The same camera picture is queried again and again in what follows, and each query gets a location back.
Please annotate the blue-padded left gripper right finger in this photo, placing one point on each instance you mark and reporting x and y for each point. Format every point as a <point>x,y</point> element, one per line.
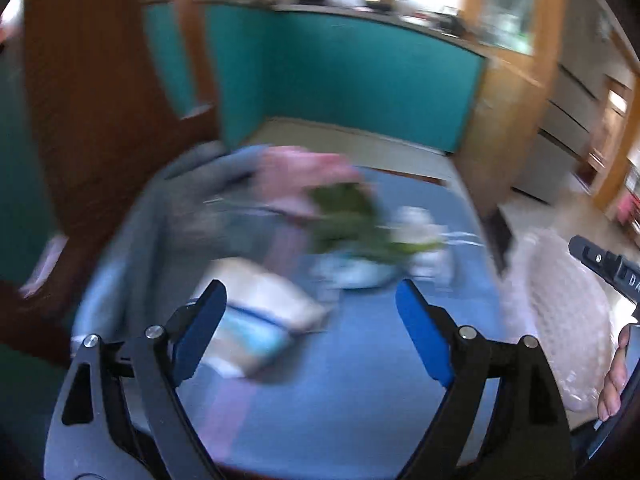
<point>432,331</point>

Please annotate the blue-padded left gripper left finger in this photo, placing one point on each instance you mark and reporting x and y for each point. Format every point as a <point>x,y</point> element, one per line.
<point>191,328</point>

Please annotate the pink plastic packaging bag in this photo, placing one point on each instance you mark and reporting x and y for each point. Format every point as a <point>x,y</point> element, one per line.
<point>286,175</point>

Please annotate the pink mesh trash basket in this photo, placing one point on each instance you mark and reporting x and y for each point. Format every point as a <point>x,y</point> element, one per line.
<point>548,294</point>

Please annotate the person's right hand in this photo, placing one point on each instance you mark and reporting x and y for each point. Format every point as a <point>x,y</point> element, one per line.
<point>615,380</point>

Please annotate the white blue paper package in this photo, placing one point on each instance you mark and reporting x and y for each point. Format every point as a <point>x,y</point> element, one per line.
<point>265,313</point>

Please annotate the blue-grey striped seat cloth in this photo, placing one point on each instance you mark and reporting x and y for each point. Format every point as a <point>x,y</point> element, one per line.
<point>351,401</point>

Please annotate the green leafy vegetable scraps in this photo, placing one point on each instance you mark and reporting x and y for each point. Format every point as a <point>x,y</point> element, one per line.
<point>349,220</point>

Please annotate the brown wooden chair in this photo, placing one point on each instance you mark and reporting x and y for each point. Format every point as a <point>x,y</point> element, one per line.
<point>100,124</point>

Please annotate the silver refrigerator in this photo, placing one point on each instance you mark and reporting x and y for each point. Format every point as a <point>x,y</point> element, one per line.
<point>573,105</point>

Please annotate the wooden glass sliding door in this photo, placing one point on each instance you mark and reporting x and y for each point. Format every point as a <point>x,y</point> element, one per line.
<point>511,100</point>

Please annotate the dark pan on counter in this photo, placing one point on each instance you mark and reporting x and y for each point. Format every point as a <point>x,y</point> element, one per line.
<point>448,23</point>

